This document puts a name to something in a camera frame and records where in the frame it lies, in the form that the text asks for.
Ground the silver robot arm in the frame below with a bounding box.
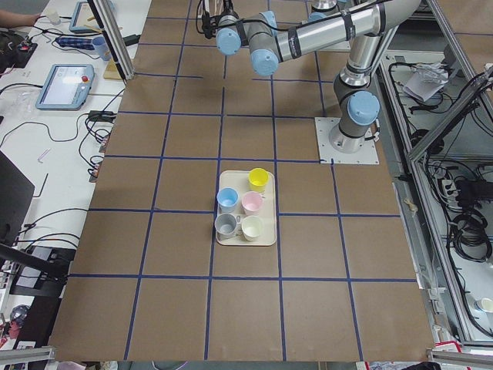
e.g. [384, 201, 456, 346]
[196, 0, 420, 153]

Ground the yellow plastic cup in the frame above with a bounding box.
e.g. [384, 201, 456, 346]
[248, 167, 269, 193]

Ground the pink plastic cup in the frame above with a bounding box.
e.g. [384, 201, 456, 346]
[241, 191, 263, 216]

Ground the blue plastic cup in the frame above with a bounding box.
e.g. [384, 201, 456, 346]
[216, 187, 239, 213]

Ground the cream plastic cup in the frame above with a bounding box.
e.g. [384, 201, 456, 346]
[241, 215, 263, 241]

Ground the grey plastic cup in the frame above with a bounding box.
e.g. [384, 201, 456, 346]
[214, 213, 237, 237]

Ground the blue cup on desk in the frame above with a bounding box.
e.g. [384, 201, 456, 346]
[92, 35, 112, 62]

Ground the beige plastic tray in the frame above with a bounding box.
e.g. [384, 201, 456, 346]
[213, 170, 277, 246]

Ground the wooden mug tree stand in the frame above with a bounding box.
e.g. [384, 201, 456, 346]
[88, 15, 135, 82]

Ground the black power adapter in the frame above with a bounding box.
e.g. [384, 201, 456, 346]
[123, 34, 140, 46]

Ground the near blue teach pendant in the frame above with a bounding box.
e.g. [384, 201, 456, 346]
[35, 64, 95, 110]

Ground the blue teach pendant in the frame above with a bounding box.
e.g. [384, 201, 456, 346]
[35, 64, 95, 110]
[69, 1, 100, 35]

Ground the blue plaid pencil case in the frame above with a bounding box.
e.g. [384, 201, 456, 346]
[55, 36, 95, 50]

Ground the far blue teach pendant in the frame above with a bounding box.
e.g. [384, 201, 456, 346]
[69, 1, 100, 35]

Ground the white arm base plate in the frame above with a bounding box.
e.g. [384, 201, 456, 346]
[314, 117, 380, 165]

